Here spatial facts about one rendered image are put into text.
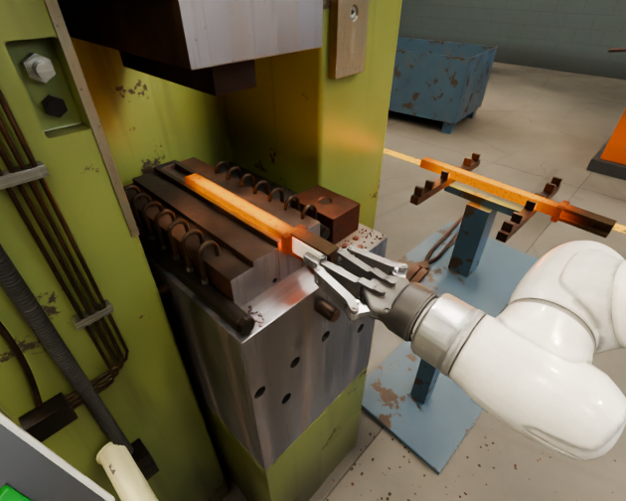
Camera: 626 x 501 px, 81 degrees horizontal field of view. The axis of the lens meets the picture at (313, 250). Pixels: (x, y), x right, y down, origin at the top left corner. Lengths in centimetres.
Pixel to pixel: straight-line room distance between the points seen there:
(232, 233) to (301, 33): 33
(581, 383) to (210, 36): 50
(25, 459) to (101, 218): 31
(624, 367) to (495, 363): 169
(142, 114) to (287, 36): 52
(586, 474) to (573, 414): 127
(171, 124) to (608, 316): 90
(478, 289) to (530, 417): 65
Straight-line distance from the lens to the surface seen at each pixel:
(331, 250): 55
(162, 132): 98
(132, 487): 81
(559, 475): 167
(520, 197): 96
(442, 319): 46
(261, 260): 59
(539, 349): 46
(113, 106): 93
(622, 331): 53
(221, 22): 45
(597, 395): 46
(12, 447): 40
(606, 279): 53
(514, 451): 164
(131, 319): 70
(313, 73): 79
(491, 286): 109
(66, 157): 55
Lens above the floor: 135
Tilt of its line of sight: 38 degrees down
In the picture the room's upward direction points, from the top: straight up
